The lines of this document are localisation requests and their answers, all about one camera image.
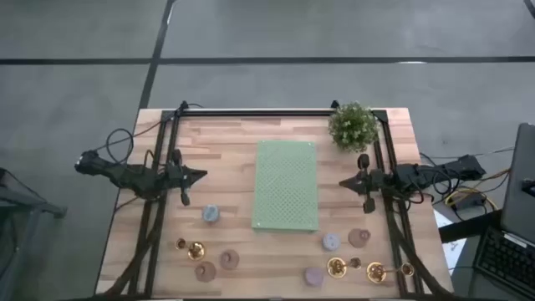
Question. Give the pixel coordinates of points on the blue mosaic tealight holder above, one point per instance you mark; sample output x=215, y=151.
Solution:
x=210, y=213

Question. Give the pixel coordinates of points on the tall gold candlestick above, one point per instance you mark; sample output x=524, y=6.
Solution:
x=376, y=272

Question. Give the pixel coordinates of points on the black aluminium frame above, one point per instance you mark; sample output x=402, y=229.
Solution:
x=251, y=113

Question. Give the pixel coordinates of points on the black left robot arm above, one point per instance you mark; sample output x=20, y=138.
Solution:
x=138, y=180

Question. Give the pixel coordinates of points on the small black device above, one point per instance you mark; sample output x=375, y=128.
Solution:
x=528, y=188

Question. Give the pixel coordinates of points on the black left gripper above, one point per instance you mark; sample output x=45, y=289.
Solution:
x=175, y=177

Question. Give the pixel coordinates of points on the grey laptop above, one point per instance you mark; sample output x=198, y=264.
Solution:
x=518, y=200

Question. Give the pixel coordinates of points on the short gold candlestick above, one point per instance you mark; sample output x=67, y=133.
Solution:
x=196, y=251

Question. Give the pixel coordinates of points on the black keyboard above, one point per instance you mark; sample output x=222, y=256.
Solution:
x=501, y=259

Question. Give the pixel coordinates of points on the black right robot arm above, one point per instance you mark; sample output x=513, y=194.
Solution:
x=426, y=177

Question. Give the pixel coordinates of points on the pink mosaic tealight holder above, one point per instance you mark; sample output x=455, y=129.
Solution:
x=314, y=277

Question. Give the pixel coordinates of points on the white dotted tealight holder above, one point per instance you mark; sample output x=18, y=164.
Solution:
x=331, y=242

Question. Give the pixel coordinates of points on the black power adapter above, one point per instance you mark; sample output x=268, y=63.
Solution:
x=466, y=203

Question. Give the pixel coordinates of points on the pink glass candle holder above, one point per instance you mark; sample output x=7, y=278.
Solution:
x=358, y=237
x=229, y=259
x=205, y=271

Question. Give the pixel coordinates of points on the potted green plant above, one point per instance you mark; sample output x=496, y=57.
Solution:
x=353, y=127

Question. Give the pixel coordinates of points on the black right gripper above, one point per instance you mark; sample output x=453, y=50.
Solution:
x=371, y=182

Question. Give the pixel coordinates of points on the green perforated metal shelf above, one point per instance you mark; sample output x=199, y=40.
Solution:
x=284, y=184

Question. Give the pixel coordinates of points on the grey metal stand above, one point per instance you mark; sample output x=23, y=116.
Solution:
x=46, y=209

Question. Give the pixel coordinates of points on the black desk beam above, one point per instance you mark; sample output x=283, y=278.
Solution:
x=464, y=230

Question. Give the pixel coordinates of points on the white paper sheet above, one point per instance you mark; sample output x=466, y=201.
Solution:
x=453, y=251

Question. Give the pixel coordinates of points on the medium gold candlestick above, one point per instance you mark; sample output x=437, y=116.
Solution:
x=336, y=267

